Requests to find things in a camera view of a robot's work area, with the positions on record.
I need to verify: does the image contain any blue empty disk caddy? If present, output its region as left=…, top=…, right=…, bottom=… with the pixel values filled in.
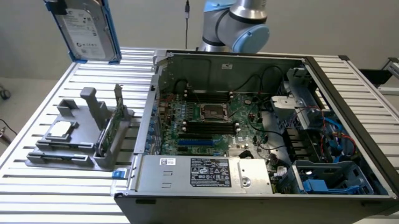
left=300, top=178, right=348, bottom=194

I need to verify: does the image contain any hard disk in blue caddy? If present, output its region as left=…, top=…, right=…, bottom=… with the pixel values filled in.
left=42, top=0, right=121, bottom=65

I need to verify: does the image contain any grey disk bay cage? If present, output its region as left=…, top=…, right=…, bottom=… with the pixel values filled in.
left=290, top=159, right=374, bottom=195

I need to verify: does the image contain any CPU socket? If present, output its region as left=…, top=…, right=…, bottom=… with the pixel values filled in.
left=196, top=102, right=233, bottom=122

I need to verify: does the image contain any black RAM slot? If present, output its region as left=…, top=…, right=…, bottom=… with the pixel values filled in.
left=182, top=120, right=240, bottom=125
left=182, top=123, right=240, bottom=128
left=182, top=129, right=240, bottom=134
left=185, top=98, right=234, bottom=103
left=185, top=94, right=234, bottom=99
left=182, top=126, right=240, bottom=131

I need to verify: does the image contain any black expansion slot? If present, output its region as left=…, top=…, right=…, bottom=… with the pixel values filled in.
left=177, top=133, right=237, bottom=140

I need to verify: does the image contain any blue expansion slot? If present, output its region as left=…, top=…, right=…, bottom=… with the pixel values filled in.
left=177, top=139, right=216, bottom=146

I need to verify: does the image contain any green motherboard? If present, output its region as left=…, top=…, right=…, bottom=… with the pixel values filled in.
left=154, top=91, right=292, bottom=164

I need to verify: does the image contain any silver chipset heat sink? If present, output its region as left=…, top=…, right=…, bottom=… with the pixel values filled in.
left=228, top=149, right=260, bottom=160

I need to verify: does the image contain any silver metal drive cage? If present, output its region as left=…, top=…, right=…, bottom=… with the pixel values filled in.
left=268, top=94, right=332, bottom=130

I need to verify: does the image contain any silver power supply unit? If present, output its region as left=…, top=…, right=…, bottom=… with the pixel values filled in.
left=126, top=154, right=274, bottom=196

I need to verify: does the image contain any green graphics card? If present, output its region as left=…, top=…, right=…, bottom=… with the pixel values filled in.
left=94, top=84, right=125, bottom=157

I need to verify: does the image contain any grey parts rack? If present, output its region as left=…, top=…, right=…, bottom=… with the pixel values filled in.
left=25, top=86, right=135, bottom=172

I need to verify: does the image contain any black open PC case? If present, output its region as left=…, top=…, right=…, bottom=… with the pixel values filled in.
left=113, top=49, right=399, bottom=224

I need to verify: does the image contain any silver CPU chip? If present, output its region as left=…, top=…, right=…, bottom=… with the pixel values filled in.
left=50, top=121, right=78, bottom=139

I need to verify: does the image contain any short black wire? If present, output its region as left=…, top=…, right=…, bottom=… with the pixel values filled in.
left=173, top=79, right=188, bottom=94

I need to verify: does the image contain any black looped wire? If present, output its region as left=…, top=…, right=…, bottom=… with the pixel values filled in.
left=260, top=129, right=288, bottom=150

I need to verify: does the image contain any long black wire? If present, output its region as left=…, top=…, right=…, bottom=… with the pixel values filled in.
left=232, top=65, right=285, bottom=93

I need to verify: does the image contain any thin black hanging cable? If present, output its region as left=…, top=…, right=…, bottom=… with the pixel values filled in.
left=184, top=0, right=190, bottom=48

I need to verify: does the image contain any blue data wire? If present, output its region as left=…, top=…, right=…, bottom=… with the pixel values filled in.
left=322, top=116, right=344, bottom=164

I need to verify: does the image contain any red data wire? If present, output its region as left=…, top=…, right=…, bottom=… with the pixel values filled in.
left=330, top=130, right=356, bottom=150

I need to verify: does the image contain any aluminium frame with black panel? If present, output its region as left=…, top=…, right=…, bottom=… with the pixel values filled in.
left=357, top=56, right=399, bottom=95

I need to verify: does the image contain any black cable beside table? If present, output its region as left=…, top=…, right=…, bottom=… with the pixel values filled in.
left=0, top=118, right=18, bottom=140

